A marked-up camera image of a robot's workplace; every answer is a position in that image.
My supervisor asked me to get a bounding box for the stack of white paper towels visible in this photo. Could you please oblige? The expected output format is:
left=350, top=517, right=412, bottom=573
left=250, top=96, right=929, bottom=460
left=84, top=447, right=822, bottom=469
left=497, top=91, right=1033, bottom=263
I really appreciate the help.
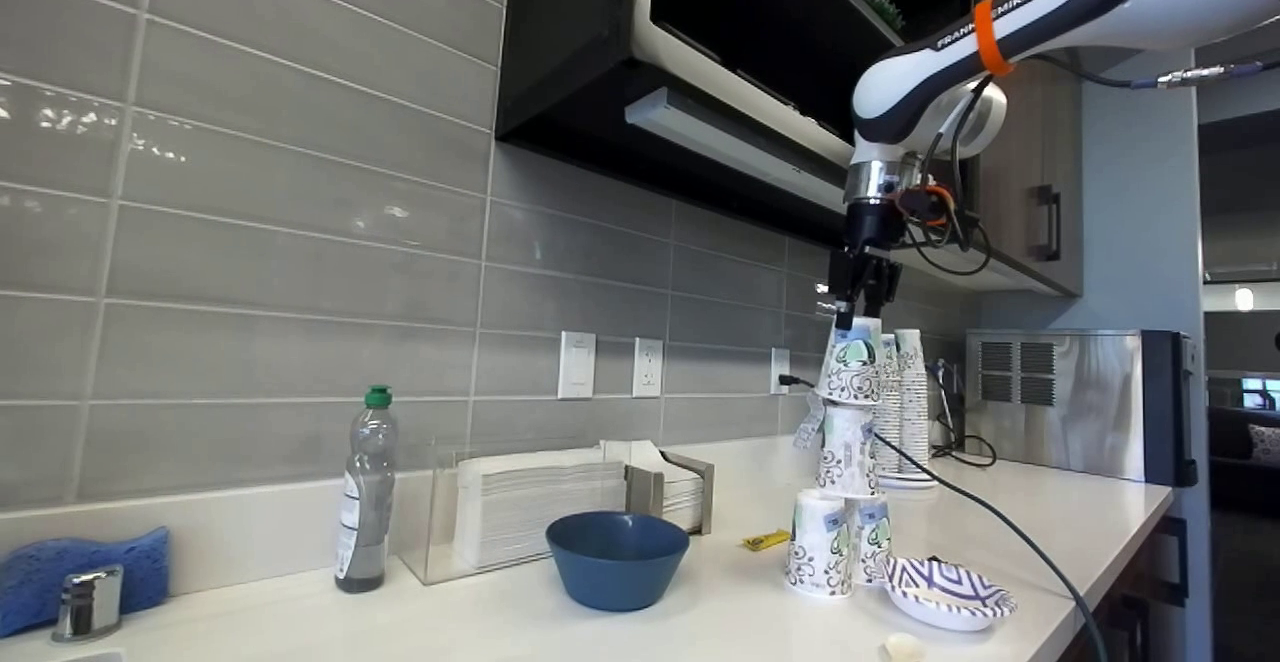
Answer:
left=453, top=446, right=630, bottom=571

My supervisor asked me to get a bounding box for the dark upper cabinet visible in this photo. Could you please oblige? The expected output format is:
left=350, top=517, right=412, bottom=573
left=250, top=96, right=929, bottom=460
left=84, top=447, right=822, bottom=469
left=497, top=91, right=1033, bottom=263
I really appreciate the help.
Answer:
left=494, top=0, right=1085, bottom=299

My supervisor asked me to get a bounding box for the grey cable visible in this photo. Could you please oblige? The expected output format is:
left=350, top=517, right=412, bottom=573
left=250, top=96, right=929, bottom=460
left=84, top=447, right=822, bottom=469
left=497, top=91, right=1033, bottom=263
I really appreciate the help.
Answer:
left=872, top=430, right=1111, bottom=662

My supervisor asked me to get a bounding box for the stack of white napkins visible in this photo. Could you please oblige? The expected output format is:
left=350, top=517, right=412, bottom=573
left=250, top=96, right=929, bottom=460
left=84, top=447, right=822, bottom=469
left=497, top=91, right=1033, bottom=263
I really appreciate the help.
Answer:
left=600, top=439, right=707, bottom=534

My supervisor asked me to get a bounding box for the coil of black cable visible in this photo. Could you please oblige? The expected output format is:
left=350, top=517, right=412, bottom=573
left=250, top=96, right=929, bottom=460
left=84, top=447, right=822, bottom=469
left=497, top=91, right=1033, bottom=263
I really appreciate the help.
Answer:
left=925, top=358, right=999, bottom=470

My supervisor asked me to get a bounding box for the blue sponge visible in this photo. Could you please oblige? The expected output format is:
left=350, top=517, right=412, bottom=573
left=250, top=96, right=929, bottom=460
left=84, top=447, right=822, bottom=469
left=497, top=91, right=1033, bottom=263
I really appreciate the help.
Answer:
left=0, top=526, right=171, bottom=640

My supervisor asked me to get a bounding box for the dark sofa with cushion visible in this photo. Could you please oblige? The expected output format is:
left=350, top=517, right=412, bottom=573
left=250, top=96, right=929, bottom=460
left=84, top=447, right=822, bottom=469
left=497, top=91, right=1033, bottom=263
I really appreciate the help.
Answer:
left=1207, top=405, right=1280, bottom=515

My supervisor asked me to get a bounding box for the clear acrylic napkin holder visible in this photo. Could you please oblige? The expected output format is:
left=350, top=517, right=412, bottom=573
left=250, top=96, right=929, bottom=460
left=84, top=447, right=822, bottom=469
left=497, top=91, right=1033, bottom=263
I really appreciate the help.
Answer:
left=398, top=436, right=717, bottom=586

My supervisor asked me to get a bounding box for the under-cabinet light bar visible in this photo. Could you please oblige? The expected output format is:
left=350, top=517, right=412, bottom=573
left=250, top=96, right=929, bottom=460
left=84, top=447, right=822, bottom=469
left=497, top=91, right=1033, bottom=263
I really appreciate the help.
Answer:
left=623, top=86, right=853, bottom=215

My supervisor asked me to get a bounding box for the black drawer handle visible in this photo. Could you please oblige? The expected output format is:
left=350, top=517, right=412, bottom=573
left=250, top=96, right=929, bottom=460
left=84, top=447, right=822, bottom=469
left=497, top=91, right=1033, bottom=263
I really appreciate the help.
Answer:
left=1150, top=515, right=1192, bottom=609

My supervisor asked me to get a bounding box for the chrome tap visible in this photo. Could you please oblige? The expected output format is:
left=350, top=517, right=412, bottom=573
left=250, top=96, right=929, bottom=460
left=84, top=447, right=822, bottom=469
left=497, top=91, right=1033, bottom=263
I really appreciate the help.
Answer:
left=51, top=563, right=125, bottom=644

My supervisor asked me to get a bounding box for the black cabinet door handle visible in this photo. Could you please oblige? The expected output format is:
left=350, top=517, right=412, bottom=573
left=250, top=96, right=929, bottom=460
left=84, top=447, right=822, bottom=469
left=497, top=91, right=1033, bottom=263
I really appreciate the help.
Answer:
left=1034, top=183, right=1063, bottom=264

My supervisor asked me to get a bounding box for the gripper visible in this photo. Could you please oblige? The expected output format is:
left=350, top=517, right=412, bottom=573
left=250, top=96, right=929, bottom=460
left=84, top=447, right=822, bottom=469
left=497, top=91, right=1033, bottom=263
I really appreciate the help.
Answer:
left=827, top=199, right=908, bottom=332

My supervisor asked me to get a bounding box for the blue bowl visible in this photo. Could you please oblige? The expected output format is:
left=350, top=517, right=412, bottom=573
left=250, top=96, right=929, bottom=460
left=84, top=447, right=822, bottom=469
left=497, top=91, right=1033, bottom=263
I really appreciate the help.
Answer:
left=545, top=510, right=692, bottom=613

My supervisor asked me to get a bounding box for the stainless steel appliance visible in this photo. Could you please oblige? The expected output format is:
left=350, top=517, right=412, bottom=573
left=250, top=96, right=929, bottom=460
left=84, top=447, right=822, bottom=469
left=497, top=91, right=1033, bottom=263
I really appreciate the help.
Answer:
left=964, top=328, right=1200, bottom=489

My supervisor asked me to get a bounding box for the white wall switch plate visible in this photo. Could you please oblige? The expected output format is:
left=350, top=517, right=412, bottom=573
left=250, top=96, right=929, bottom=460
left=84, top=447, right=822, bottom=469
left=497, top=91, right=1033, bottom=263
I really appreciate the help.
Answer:
left=557, top=330, right=598, bottom=401

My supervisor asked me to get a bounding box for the patterned paper coffee cup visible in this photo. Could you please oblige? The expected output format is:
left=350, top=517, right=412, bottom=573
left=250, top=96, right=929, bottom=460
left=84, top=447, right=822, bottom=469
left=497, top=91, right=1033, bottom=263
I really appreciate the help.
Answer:
left=784, top=488, right=857, bottom=599
left=795, top=397, right=882, bottom=499
left=852, top=496, right=894, bottom=585
left=816, top=316, right=884, bottom=406

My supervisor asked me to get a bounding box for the patterned paper plate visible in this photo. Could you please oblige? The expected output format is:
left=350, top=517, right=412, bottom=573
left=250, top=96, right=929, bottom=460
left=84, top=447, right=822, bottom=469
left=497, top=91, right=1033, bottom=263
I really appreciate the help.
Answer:
left=881, top=554, right=1019, bottom=633

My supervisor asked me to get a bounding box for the clear dish soap bottle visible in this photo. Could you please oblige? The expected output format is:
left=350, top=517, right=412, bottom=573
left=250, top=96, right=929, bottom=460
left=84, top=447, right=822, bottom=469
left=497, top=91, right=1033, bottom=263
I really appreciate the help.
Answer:
left=334, top=385, right=399, bottom=595

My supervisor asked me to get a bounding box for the stack of paper cups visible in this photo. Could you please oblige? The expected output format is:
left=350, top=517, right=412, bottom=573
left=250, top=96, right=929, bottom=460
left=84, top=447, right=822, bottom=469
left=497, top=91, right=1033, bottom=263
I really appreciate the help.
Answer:
left=874, top=328, right=940, bottom=491

